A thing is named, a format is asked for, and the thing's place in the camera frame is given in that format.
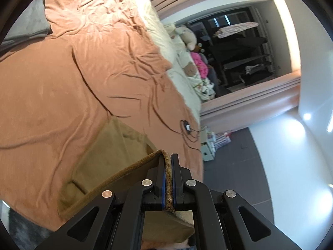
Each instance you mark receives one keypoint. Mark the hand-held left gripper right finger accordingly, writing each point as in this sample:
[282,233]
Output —
[174,187]

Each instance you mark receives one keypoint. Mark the olive printed t-shirt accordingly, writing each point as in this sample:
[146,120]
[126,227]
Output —
[104,156]

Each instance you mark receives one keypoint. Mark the dark shelf unit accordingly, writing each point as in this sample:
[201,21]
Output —
[242,54]

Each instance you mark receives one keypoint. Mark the white storage box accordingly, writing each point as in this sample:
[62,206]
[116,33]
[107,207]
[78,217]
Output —
[208,152]

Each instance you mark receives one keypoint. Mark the grey fluffy rug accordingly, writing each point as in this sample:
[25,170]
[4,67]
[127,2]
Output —
[23,229]

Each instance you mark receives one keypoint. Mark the beige plush toy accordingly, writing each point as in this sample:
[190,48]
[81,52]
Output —
[187,37]

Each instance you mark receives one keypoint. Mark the orange-brown blanket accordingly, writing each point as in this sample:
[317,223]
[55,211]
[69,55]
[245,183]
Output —
[65,83]

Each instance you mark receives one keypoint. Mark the pink plush toy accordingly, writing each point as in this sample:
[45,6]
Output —
[200,63]

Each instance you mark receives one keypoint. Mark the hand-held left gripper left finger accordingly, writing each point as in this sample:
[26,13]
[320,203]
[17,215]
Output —
[163,187]

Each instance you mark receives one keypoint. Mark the grey seat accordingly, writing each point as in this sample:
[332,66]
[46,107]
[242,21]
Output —
[219,86]

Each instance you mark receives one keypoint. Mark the floral patterned board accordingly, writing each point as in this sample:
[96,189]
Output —
[236,28]

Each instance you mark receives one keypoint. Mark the grey pillow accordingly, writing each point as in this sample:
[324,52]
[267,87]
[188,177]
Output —
[28,23]

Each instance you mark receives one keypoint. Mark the cream bed sheet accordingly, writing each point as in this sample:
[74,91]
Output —
[179,82]

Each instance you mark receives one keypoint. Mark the brown bear plush toy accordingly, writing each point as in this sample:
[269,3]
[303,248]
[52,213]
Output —
[190,69]

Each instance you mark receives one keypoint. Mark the recessed ceiling light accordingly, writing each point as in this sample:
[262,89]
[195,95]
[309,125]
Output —
[330,129]
[307,116]

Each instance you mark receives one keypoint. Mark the small black white device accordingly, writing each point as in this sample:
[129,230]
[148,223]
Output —
[186,125]

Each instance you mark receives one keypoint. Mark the floral print cloth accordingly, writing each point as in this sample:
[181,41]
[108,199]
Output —
[205,89]

